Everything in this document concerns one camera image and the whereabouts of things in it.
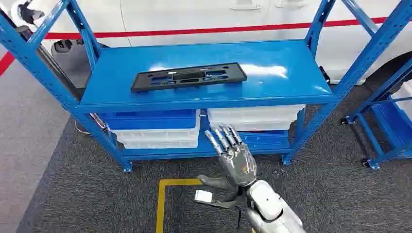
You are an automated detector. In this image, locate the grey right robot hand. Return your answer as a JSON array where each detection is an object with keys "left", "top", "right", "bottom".
[{"left": 197, "top": 124, "right": 258, "bottom": 194}]

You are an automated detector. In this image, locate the black plastic mounting plate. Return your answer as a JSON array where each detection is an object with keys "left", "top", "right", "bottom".
[{"left": 130, "top": 62, "right": 248, "bottom": 94}]

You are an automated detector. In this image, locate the blue plastic bin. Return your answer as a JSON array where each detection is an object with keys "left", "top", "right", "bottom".
[
  {"left": 98, "top": 109, "right": 198, "bottom": 131},
  {"left": 372, "top": 102, "right": 412, "bottom": 149},
  {"left": 238, "top": 130, "right": 290, "bottom": 152}
]

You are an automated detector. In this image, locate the white plastic bin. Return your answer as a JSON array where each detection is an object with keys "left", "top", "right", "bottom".
[
  {"left": 391, "top": 80, "right": 412, "bottom": 121},
  {"left": 207, "top": 104, "right": 306, "bottom": 123},
  {"left": 117, "top": 138, "right": 200, "bottom": 149},
  {"left": 209, "top": 119, "right": 298, "bottom": 132},
  {"left": 109, "top": 111, "right": 201, "bottom": 142}
]

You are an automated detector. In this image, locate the yellow floor tape square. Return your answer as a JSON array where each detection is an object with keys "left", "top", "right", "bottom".
[{"left": 155, "top": 178, "right": 203, "bottom": 233}]

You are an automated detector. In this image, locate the blue metal shelf rack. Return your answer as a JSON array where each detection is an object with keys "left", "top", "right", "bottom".
[
  {"left": 341, "top": 58, "right": 412, "bottom": 170},
  {"left": 0, "top": 0, "right": 412, "bottom": 173}
]

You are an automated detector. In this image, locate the red barrier belt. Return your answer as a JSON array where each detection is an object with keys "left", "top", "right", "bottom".
[{"left": 0, "top": 17, "right": 390, "bottom": 77}]

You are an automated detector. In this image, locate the white car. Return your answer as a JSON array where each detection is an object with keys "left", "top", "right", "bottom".
[{"left": 9, "top": 0, "right": 412, "bottom": 94}]

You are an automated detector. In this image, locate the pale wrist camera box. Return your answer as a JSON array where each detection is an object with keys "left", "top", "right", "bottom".
[{"left": 193, "top": 189, "right": 214, "bottom": 204}]

